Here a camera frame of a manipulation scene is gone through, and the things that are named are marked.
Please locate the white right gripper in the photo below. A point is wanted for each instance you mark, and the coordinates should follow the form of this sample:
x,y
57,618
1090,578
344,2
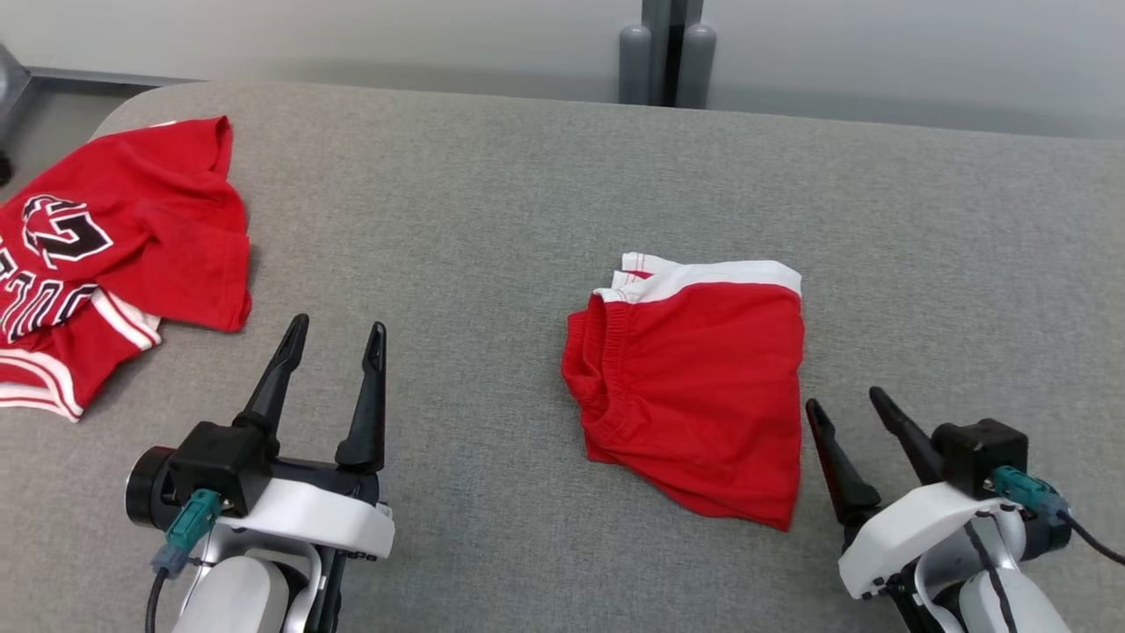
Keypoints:
x,y
910,532

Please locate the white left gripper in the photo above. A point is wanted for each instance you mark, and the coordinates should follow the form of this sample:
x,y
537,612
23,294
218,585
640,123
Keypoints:
x,y
325,519

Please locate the red shorts white trim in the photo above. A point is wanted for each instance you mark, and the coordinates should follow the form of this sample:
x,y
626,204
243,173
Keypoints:
x,y
703,387

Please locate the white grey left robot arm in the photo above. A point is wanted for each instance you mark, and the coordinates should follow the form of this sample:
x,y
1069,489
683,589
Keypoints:
x,y
233,598

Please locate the grey fabric sofa cushion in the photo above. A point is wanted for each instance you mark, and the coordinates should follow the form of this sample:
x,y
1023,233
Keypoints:
x,y
483,264

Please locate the red jersey black white print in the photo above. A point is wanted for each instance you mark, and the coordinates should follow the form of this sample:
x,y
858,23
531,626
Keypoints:
x,y
167,220

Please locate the grey baseboard strip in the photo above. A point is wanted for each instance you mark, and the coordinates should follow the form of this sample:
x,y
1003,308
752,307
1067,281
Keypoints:
x,y
88,77

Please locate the dark grey metal stand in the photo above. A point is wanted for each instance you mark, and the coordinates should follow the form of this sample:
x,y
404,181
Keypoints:
x,y
10,79

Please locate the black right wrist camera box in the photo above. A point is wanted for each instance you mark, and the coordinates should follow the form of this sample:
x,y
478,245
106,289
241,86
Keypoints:
x,y
980,453

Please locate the grey cylinder post foot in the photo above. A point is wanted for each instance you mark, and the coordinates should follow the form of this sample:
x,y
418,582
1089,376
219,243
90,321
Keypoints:
x,y
635,66
697,66

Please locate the grey metal frame post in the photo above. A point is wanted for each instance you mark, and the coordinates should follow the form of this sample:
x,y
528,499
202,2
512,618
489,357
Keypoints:
x,y
655,10

